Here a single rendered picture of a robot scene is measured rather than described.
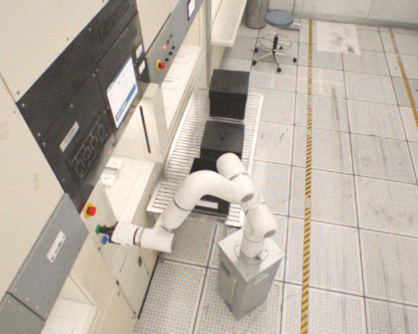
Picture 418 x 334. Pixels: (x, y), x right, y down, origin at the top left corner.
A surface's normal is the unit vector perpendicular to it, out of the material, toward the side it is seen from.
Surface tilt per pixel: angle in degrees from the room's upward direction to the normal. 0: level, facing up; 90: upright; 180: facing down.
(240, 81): 0
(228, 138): 0
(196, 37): 90
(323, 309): 0
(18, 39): 92
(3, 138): 90
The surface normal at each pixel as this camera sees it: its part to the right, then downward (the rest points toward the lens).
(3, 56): 0.98, 0.17
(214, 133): 0.00, -0.64
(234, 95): -0.14, 0.76
